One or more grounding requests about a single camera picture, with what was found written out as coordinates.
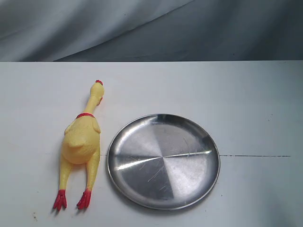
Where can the yellow rubber chicken toy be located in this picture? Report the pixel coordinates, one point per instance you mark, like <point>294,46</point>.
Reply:
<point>81,146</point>

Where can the grey backdrop cloth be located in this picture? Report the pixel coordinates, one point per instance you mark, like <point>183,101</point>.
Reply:
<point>151,30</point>

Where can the round stainless steel plate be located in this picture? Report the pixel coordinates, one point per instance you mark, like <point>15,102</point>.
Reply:
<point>163,162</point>

